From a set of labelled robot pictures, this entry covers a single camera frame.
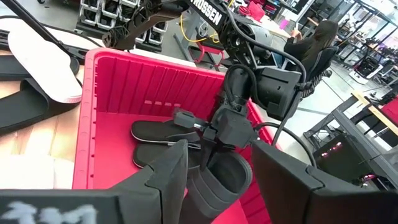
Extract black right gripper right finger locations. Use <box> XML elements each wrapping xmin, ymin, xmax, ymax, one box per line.
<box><xmin>251</xmin><ymin>139</ymin><xmax>398</xmax><ymax>224</ymax></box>

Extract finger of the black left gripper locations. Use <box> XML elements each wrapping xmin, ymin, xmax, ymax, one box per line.
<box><xmin>200</xmin><ymin>139</ymin><xmax>218</xmax><ymax>171</ymax></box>

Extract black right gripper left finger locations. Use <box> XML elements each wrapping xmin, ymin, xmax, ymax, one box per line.
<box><xmin>0</xmin><ymin>139</ymin><xmax>190</xmax><ymax>224</ymax></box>

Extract black slide sandal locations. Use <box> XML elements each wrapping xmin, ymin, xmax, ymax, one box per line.
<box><xmin>179</xmin><ymin>151</ymin><xmax>253</xmax><ymax>224</ymax></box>
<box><xmin>0</xmin><ymin>77</ymin><xmax>82</xmax><ymax>135</ymax></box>
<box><xmin>0</xmin><ymin>55</ymin><xmax>81</xmax><ymax>81</ymax></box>

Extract red plastic bin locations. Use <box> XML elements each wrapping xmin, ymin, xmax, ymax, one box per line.
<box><xmin>72</xmin><ymin>47</ymin><xmax>280</xmax><ymax>224</ymax></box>

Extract white storage bin stack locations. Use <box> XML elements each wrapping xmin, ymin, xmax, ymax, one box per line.
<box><xmin>75</xmin><ymin>0</ymin><xmax>169</xmax><ymax>46</ymax></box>

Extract computer tower pink lights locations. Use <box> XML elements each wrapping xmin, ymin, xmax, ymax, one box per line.
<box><xmin>313</xmin><ymin>133</ymin><xmax>376</xmax><ymax>185</ymax></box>

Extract black mesh office chair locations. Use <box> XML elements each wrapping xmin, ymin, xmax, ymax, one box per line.
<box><xmin>303</xmin><ymin>45</ymin><xmax>340</xmax><ymax>99</ymax></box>

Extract red bag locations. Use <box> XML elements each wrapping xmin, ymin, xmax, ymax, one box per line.
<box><xmin>238</xmin><ymin>0</ymin><xmax>266</xmax><ymax>22</ymax></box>

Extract person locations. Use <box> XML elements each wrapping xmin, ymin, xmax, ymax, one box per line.
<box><xmin>282</xmin><ymin>19</ymin><xmax>340</xmax><ymax>74</ymax></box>

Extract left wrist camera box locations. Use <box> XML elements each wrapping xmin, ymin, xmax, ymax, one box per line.
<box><xmin>172</xmin><ymin>108</ymin><xmax>206</xmax><ymax>130</ymax></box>

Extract black camera cable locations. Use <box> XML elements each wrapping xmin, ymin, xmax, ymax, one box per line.
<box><xmin>253</xmin><ymin>121</ymin><xmax>317</xmax><ymax>169</ymax></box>

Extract black workstation frame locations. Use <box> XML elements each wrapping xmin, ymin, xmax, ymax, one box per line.
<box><xmin>303</xmin><ymin>90</ymin><xmax>398</xmax><ymax>190</ymax></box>

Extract yellow hose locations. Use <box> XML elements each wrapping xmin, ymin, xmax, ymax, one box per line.
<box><xmin>178</xmin><ymin>14</ymin><xmax>220</xmax><ymax>44</ymax></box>

